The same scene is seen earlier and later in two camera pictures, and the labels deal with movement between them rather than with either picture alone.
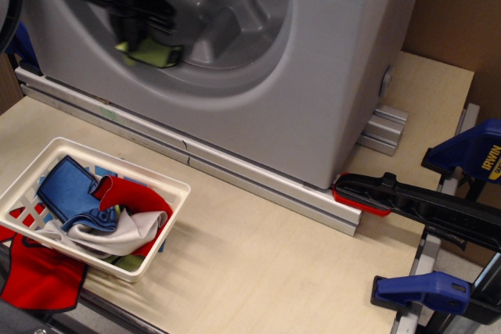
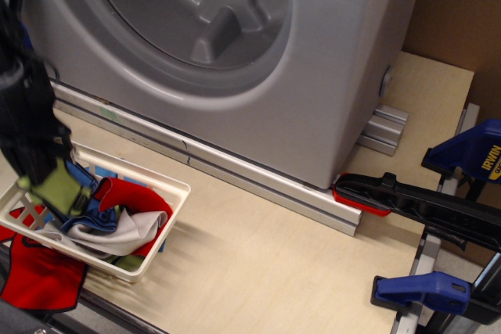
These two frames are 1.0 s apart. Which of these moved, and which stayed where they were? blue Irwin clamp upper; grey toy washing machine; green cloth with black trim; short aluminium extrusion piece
Moved: green cloth with black trim
Stayed: grey toy washing machine; blue Irwin clamp upper; short aluminium extrusion piece
